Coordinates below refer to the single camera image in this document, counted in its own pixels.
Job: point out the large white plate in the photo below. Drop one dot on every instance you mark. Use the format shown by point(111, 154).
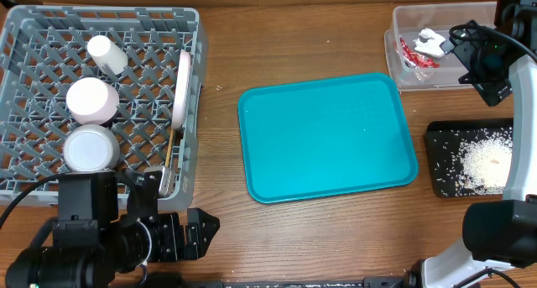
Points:
point(181, 90)

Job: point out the pile of white rice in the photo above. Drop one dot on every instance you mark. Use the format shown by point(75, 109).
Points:
point(485, 166)

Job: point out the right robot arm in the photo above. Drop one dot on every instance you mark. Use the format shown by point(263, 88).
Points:
point(496, 236)

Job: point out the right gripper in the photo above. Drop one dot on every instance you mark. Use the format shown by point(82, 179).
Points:
point(495, 89)

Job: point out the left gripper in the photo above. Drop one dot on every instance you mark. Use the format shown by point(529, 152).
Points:
point(174, 236)

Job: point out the white tissue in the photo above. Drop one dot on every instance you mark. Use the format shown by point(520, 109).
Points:
point(429, 43)

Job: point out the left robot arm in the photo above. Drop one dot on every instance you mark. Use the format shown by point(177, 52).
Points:
point(108, 223)

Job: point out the clear plastic storage bin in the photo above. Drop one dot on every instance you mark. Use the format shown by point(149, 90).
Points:
point(408, 21)

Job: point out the teal serving tray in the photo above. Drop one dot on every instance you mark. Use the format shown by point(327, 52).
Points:
point(326, 137)

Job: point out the wooden chopstick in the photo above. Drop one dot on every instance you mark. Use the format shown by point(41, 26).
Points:
point(170, 147)

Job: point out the grey bowl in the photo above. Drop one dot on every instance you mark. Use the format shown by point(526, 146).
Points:
point(91, 148)

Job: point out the white cup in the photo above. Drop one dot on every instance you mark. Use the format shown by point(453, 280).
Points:
point(104, 52)

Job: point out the black plastic tray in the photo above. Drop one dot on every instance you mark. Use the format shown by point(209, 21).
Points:
point(448, 142)

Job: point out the red snack wrapper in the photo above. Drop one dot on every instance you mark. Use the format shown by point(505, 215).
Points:
point(421, 56)

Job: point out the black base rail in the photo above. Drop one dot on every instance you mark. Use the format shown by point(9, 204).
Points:
point(171, 280)

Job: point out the grey plastic dish rack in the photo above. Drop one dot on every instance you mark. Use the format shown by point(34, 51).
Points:
point(43, 51)

